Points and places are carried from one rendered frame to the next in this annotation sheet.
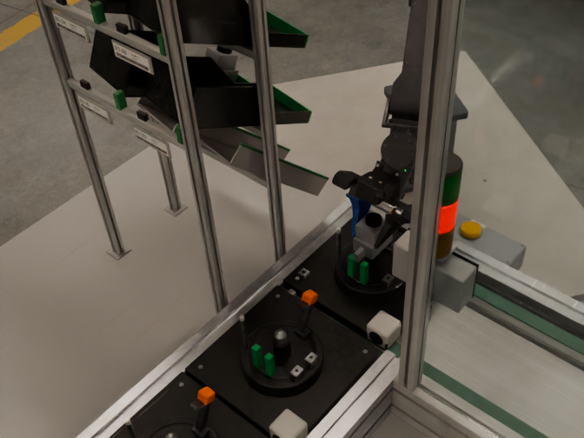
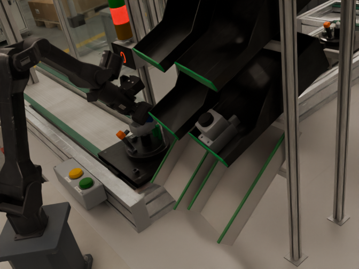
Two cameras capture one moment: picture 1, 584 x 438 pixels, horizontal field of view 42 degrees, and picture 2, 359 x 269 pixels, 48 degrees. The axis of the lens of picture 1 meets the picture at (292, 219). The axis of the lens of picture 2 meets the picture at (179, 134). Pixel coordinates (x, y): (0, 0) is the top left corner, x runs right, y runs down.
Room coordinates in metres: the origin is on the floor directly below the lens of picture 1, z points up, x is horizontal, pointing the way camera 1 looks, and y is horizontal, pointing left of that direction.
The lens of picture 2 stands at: (1.96, 0.21, 1.66)
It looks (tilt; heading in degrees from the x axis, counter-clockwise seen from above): 32 degrees down; 194
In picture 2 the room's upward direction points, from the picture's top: 12 degrees counter-clockwise
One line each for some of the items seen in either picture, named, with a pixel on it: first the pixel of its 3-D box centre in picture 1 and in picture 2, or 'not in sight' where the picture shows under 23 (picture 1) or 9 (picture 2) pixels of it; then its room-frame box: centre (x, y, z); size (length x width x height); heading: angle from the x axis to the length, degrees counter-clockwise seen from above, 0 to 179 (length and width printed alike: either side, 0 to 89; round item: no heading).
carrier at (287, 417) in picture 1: (281, 344); not in sight; (0.77, 0.03, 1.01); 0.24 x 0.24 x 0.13; 46
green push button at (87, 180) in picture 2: not in sight; (86, 183); (1.10, -0.30, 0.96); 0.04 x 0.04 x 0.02
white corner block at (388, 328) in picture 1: (383, 329); not in sight; (0.82, -0.15, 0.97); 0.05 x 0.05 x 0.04; 46
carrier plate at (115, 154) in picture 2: (371, 275); (148, 151); (0.96, -0.14, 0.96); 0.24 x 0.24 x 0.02; 46
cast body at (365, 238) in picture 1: (369, 235); (143, 118); (0.95, -0.14, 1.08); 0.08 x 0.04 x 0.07; 137
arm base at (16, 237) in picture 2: not in sight; (28, 218); (1.37, -0.31, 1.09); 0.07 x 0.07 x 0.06; 10
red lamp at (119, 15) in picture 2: not in sight; (119, 14); (0.74, -0.20, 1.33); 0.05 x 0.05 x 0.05
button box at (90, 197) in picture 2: not in sight; (79, 182); (1.05, -0.35, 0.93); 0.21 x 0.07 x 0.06; 46
